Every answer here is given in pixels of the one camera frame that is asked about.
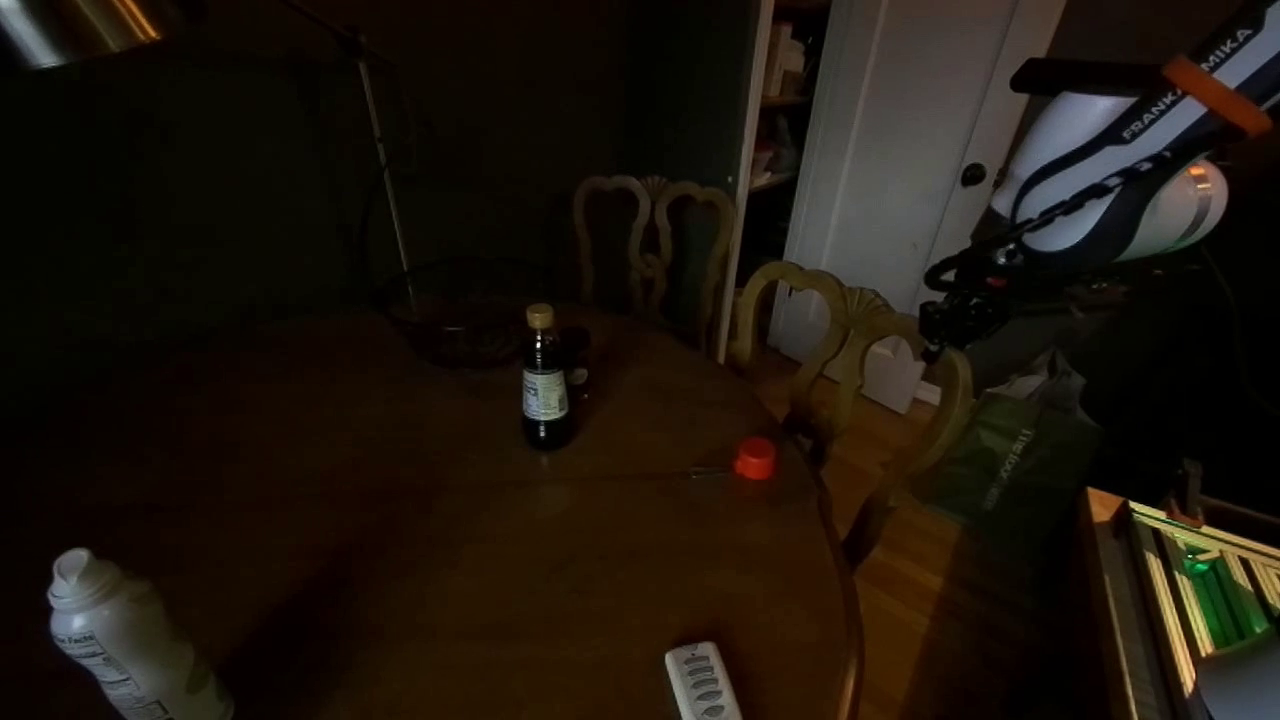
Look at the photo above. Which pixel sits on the dark green box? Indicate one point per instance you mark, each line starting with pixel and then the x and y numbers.
pixel 1015 445

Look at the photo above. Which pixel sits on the white plastic bottle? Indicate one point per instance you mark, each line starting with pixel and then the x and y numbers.
pixel 122 641

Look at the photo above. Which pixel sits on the dark labelled glass bottle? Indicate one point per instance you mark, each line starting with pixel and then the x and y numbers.
pixel 546 392

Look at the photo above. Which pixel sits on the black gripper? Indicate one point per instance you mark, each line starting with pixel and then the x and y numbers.
pixel 964 303

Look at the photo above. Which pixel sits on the thin metal stand pole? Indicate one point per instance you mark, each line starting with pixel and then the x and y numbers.
pixel 383 173

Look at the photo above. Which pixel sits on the white panel door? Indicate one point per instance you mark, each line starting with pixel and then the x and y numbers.
pixel 883 135

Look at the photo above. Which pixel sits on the cream carved wooden chair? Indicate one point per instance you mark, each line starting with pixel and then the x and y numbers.
pixel 658 240
pixel 785 277

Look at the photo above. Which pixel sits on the black door knob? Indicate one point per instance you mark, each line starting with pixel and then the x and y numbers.
pixel 972 173

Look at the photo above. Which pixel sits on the white remote control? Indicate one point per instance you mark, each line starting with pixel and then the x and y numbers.
pixel 701 682

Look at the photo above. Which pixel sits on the green plastic item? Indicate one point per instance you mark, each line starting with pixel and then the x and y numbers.
pixel 1223 601

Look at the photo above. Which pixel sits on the small dark jar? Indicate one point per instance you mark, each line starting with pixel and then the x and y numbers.
pixel 582 384

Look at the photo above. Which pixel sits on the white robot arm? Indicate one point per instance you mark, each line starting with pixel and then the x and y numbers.
pixel 1082 135

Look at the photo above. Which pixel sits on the white shelf unit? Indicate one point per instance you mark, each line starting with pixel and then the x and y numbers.
pixel 785 65

